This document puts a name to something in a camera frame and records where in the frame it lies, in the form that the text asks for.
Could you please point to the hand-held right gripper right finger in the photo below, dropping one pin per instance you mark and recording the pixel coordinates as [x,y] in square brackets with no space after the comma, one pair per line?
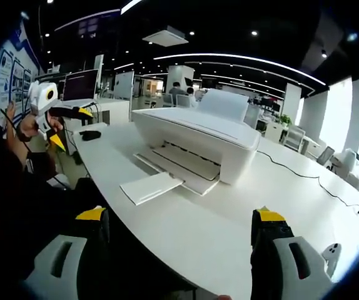
[270,250]

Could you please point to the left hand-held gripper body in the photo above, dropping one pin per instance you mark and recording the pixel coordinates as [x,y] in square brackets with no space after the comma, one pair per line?
[42,97]

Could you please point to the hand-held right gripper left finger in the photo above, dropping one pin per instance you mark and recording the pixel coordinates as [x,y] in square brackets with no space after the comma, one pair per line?
[95,250]

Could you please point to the white printer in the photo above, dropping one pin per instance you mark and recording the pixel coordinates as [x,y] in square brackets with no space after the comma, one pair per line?
[198,134]

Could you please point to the person's left hand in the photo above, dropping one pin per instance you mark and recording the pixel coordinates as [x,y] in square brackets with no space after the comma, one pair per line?
[31,126]

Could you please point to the person's right hand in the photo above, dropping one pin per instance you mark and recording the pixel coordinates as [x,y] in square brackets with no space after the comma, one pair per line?
[228,297]

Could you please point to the small black device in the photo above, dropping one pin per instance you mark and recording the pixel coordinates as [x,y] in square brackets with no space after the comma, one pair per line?
[90,135]

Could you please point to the dark computer monitor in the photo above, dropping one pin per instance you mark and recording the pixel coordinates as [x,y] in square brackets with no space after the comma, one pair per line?
[81,85]

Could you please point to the white desk cabinet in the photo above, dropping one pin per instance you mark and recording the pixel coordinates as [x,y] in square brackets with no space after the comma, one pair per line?
[114,112]

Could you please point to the white standing whiteboard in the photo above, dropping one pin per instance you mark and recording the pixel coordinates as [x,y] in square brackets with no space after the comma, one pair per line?
[124,85]

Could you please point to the white handheld controller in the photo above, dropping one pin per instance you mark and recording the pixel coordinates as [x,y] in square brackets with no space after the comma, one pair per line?
[332,256]

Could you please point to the person's dark clothing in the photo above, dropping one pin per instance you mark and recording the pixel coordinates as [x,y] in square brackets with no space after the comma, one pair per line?
[17,203]

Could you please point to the dark office chair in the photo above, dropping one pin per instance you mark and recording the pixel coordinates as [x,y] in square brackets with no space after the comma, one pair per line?
[326,154]

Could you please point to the white office chair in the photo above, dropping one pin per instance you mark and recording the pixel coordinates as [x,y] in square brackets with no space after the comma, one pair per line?
[293,139]

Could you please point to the white desktop appliance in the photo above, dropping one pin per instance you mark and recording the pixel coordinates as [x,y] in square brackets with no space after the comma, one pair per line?
[346,159]

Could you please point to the ceiling air conditioner unit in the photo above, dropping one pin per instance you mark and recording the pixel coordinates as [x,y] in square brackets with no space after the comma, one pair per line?
[165,37]

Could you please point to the green potted plant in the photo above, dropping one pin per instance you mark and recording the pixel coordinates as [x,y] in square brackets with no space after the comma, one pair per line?
[285,120]

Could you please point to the curved ceiling light strip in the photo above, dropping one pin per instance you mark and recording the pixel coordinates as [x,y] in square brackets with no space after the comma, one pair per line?
[198,56]

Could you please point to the blue wall poster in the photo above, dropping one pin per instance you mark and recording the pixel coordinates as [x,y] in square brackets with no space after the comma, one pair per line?
[10,72]

